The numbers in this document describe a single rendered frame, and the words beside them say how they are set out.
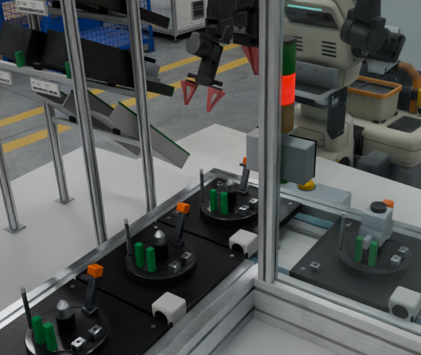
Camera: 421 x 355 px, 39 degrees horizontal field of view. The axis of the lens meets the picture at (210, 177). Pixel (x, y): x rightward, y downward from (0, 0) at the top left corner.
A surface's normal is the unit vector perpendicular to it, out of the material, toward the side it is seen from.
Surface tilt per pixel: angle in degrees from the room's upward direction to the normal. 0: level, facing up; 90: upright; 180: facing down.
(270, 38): 90
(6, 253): 0
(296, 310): 90
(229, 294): 0
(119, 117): 90
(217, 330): 90
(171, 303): 0
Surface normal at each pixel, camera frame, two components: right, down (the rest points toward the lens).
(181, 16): 0.74, 0.30
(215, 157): -0.04, -0.88
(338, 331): -0.58, 0.40
